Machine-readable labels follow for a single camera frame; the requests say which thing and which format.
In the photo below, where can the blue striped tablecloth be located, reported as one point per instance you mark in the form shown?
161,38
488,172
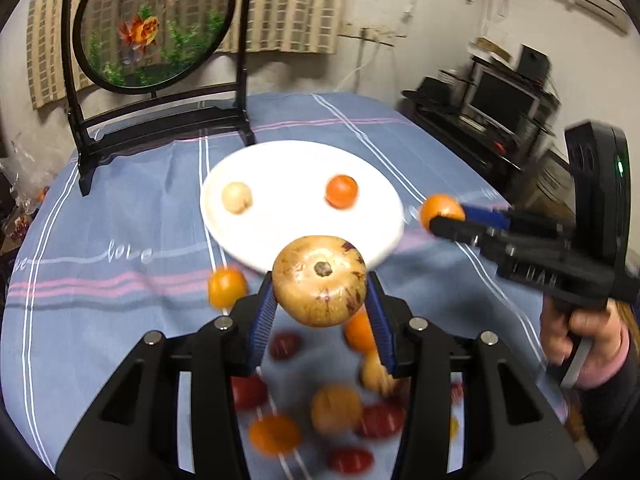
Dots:
98,271

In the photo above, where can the red tomato left edge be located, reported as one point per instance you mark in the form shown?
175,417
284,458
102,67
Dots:
350,461

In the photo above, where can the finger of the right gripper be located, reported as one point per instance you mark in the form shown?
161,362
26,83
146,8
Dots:
487,217
468,233

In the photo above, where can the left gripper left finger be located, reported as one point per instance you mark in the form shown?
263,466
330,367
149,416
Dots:
130,429

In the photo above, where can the orange tomato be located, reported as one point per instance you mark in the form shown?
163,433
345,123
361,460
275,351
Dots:
440,205
275,434

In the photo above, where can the red nectarine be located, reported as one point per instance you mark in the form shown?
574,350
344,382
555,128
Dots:
380,421

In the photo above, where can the computer monitor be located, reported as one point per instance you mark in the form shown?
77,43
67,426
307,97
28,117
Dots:
500,101

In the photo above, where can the round goldfish screen on stand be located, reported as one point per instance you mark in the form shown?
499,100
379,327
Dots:
121,63

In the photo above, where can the small dark plum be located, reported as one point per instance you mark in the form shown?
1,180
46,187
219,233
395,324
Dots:
284,346

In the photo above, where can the black tracker box on gripper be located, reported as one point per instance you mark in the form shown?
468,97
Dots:
599,164

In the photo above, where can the black desk with equipment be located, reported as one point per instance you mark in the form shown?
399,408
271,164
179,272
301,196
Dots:
506,161

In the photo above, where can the tan round fruit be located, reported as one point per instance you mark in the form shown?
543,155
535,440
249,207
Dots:
335,409

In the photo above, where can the large orange mandarin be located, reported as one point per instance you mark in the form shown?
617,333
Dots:
342,191

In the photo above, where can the striped pepino melon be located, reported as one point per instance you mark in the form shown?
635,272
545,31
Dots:
320,280

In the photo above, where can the orange mandarin near plate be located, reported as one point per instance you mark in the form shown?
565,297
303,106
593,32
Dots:
358,333

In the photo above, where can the small yellow-orange tomato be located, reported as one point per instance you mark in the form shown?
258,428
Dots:
225,287

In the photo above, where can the small pale striped fruit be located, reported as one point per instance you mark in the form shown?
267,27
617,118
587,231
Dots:
374,376

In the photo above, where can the wall power strip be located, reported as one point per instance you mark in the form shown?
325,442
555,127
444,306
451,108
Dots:
368,34

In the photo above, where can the red tomato far left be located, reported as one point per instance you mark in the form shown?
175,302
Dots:
249,392

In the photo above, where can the white oval plate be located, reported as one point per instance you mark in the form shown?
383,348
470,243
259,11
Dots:
288,181

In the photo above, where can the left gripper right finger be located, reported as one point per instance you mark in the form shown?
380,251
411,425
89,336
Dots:
473,411

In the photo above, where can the pale yellow round fruit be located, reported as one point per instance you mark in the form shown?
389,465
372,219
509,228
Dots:
236,197

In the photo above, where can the person's right hand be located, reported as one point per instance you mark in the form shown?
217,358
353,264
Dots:
584,348

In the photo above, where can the black speaker box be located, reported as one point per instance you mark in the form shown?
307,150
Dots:
533,65

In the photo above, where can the striped beige curtain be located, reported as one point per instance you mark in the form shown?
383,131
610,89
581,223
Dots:
299,26

